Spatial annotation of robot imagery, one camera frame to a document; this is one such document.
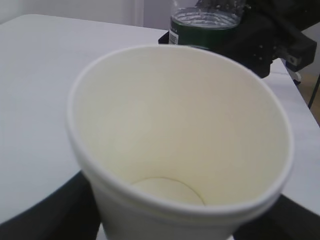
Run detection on white paper cup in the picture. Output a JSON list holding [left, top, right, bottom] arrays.
[[66, 44, 294, 240]]

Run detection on clear water bottle green label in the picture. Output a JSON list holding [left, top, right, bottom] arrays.
[[169, 0, 246, 50]]

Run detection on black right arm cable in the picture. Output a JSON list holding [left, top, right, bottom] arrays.
[[307, 73, 320, 111]]

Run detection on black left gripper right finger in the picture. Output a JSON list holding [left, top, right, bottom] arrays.
[[233, 195, 320, 240]]

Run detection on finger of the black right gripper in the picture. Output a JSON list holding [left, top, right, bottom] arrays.
[[157, 31, 213, 52]]

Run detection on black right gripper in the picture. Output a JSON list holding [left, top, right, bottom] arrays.
[[212, 0, 317, 78]]

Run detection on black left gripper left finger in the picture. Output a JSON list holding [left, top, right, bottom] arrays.
[[0, 172, 101, 240]]

